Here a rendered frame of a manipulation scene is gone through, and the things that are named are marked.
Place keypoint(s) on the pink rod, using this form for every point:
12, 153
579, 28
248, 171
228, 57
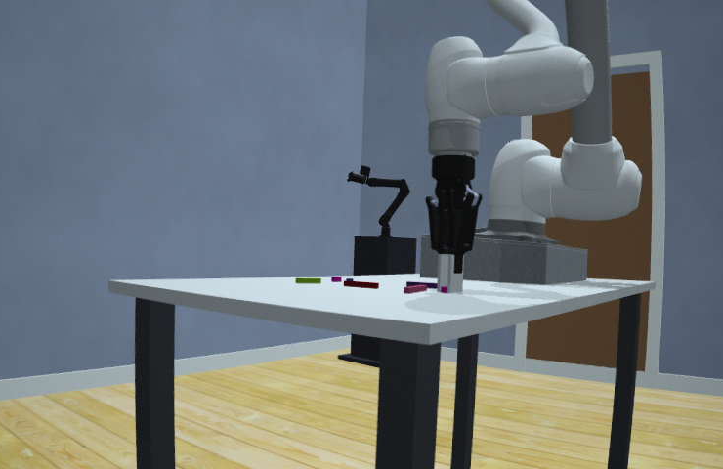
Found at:
414, 289

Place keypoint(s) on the purple rod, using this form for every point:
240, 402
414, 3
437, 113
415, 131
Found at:
430, 285

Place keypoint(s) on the dark red rod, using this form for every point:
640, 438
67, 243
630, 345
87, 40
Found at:
361, 284

